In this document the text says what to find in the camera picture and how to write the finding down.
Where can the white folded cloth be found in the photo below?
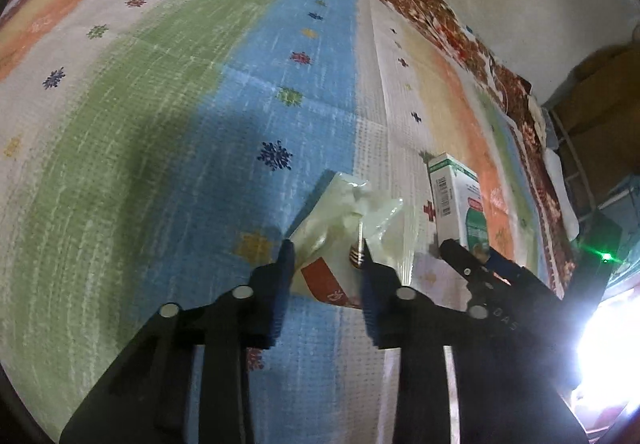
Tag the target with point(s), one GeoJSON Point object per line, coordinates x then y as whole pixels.
{"type": "Point", "coordinates": [560, 184]}

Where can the striped blanket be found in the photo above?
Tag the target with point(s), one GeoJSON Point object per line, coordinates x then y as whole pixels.
{"type": "Point", "coordinates": [175, 123]}

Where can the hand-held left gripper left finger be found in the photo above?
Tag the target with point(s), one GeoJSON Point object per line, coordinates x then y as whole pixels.
{"type": "Point", "coordinates": [282, 284]}

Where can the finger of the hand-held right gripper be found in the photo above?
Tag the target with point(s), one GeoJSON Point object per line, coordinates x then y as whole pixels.
{"type": "Point", "coordinates": [462, 266]}

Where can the brown hanging cloth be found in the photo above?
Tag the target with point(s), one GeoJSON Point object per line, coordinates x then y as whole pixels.
{"type": "Point", "coordinates": [600, 103]}

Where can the cream snack wrapper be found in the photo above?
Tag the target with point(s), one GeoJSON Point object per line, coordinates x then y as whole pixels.
{"type": "Point", "coordinates": [340, 219]}

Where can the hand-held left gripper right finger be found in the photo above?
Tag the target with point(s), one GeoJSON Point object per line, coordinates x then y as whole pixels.
{"type": "Point", "coordinates": [372, 304]}

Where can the green and white carton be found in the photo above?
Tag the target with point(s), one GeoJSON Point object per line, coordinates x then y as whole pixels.
{"type": "Point", "coordinates": [457, 204]}

